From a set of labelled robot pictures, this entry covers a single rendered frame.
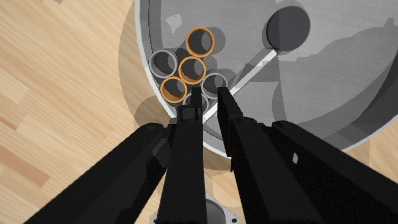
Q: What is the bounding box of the grey metal bushing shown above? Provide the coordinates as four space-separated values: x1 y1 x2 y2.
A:
149 49 179 78
183 87 209 115
201 69 228 99

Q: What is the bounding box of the bronze bushing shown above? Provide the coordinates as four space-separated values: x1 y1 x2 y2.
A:
178 55 206 84
186 27 215 58
160 73 188 103

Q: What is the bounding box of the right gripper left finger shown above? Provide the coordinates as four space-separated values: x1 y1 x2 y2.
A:
23 87 208 224

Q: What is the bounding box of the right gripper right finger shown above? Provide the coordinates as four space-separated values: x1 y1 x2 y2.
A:
217 87 398 224

